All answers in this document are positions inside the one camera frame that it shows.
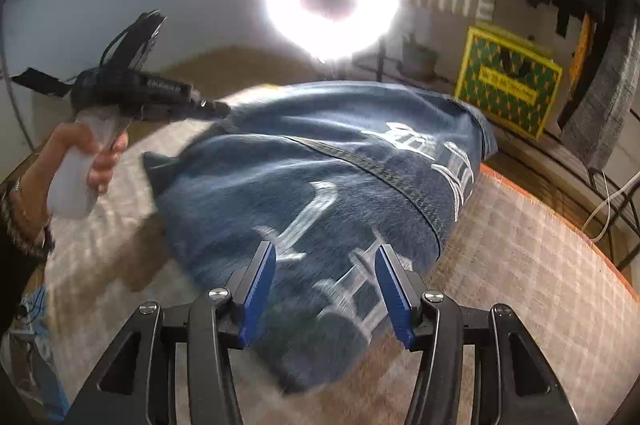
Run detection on black metal clothes rack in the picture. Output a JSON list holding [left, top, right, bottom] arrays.
[[349, 0, 640, 271]]

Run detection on grey plaid hanging coat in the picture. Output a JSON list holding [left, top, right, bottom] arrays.
[[561, 0, 639, 170]]

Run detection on blue denim jacket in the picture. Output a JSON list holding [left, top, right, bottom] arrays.
[[142, 81, 497, 393]]

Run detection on white lamp cable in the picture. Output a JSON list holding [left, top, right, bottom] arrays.
[[580, 169, 640, 242]]

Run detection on beige checked bed mattress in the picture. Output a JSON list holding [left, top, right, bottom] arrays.
[[46, 122, 639, 424]]

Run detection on yellow green patterned box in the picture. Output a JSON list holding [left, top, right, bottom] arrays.
[[454, 24, 563, 141]]

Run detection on person's left hand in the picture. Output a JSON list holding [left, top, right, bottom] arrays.
[[22, 122, 129, 209]]

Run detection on small potted plant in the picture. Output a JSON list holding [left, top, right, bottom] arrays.
[[399, 34, 439, 80]]

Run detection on yellow hanging scarf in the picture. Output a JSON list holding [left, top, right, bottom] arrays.
[[568, 12, 598, 104]]

